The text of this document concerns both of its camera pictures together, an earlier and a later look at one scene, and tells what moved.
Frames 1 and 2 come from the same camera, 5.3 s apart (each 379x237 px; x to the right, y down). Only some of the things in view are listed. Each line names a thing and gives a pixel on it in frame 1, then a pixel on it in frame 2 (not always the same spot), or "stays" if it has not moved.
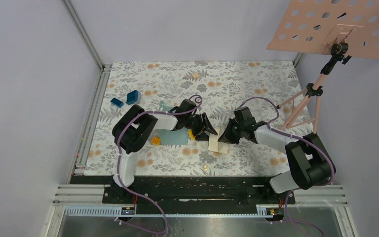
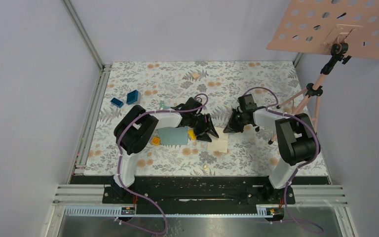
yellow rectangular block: [191, 135] stays
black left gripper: [208, 128] stays
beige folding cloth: [214, 145] stays
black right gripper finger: [226, 138] → [232, 126]
